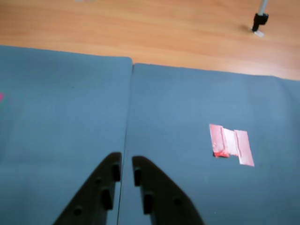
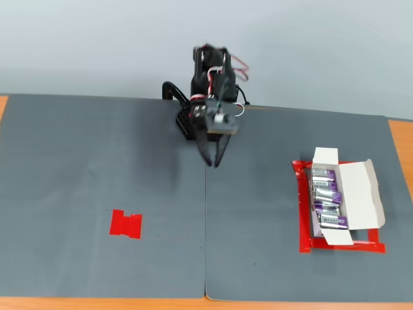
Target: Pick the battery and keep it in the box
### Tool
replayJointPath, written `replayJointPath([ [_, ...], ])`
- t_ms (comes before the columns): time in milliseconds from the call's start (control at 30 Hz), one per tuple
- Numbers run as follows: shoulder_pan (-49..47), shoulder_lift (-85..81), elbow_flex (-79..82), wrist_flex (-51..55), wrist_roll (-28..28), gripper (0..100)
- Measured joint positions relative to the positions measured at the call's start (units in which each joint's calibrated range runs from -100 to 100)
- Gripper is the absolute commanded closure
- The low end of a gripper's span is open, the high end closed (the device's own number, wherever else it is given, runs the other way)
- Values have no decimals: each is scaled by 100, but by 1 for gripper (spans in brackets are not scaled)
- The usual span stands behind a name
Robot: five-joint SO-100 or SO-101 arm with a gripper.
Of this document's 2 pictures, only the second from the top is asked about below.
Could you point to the black table clamp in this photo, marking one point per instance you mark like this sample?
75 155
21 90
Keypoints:
174 90

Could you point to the grey table mat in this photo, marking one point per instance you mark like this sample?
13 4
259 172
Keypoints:
64 177
258 210

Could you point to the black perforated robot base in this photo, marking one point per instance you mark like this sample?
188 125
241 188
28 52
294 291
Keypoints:
182 122

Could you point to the red tape patch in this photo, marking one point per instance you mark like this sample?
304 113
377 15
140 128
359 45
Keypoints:
124 224

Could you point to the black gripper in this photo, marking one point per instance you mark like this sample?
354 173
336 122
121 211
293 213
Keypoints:
201 129

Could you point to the white cardboard box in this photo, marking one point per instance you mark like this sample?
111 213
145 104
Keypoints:
358 193

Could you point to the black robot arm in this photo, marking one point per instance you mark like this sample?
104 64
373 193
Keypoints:
201 74

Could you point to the gripper camera board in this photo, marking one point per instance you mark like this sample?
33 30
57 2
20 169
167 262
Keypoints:
222 124

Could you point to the red tape frame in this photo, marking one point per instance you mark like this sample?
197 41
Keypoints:
305 226

